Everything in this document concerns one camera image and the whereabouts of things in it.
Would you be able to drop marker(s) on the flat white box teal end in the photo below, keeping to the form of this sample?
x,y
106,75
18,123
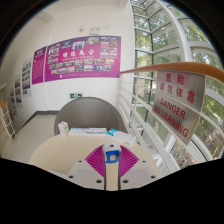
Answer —
x,y
124,137

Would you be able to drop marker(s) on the white railing with orange handrail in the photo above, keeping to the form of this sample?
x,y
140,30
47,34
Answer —
x,y
173,66

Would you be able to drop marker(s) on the white stair railing orange handrail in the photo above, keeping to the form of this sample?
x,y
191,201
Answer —
x,y
6,121

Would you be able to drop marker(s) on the blue and white charger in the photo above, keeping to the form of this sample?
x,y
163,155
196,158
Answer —
x,y
112,156

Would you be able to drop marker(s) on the narrow magenta wall poster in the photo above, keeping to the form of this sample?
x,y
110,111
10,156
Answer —
x,y
38,65

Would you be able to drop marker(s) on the row of white wall posters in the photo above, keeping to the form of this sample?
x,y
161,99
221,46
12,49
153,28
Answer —
x,y
26,76

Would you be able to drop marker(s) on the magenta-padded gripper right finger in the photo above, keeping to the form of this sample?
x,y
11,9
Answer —
x,y
141,173

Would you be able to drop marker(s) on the small upright white box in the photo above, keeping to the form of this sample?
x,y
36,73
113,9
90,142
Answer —
x,y
63,128

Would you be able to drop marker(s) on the warning sign with red characters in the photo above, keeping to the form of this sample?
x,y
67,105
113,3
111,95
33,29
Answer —
x,y
181,90

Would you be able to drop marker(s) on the white wall-mounted fixture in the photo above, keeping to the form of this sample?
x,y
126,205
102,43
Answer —
x,y
94,31

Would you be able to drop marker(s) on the green exit sign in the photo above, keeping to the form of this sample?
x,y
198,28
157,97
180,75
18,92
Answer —
x,y
76,95

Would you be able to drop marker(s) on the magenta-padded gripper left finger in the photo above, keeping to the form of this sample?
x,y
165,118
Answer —
x,y
83,173

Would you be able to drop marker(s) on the large magenta wall poster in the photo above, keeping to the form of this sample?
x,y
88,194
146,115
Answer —
x,y
81,58

